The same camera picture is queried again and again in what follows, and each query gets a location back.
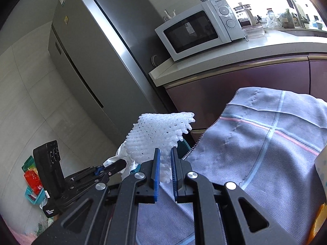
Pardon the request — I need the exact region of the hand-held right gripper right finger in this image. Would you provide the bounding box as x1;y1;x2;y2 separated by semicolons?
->
171;147;298;245

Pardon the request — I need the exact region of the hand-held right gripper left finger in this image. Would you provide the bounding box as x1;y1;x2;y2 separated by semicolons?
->
32;148;161;245

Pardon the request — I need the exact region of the white tissue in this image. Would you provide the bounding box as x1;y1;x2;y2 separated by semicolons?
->
103;142;140;181

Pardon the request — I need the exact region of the white foam fruit net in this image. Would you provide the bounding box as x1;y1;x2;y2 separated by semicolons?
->
124;112;196;184

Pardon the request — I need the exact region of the red plastic packet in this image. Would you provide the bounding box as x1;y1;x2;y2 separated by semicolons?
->
24;170;43;190

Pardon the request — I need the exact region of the green plastic packet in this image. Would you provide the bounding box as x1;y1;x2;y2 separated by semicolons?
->
22;156;36;171

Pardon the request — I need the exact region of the teal plastic basket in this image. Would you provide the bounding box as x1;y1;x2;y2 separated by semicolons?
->
24;186;46;206

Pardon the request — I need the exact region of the grey striped cloth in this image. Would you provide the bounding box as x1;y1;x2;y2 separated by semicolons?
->
135;87;327;245

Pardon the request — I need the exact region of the brown lower kitchen cabinet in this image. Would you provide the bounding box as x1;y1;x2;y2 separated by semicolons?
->
165;53;327;136

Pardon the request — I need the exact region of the silver refrigerator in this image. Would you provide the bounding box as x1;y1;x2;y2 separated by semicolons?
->
47;0;179;143

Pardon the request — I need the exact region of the white kitchen countertop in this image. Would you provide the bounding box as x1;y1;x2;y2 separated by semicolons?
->
149;28;327;87

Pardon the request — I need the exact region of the yellow package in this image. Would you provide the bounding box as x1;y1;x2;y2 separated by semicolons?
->
308;204;327;244

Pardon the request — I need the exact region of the white microwave oven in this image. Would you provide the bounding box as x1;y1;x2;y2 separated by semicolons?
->
155;0;244;62

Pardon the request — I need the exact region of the white ceramic figurine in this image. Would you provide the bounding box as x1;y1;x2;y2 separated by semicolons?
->
163;9;177;21

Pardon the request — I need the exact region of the clear plastic tray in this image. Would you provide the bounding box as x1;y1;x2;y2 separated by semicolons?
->
243;26;266;40

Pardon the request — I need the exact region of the glass teapot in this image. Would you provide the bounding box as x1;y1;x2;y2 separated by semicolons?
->
234;2;263;28

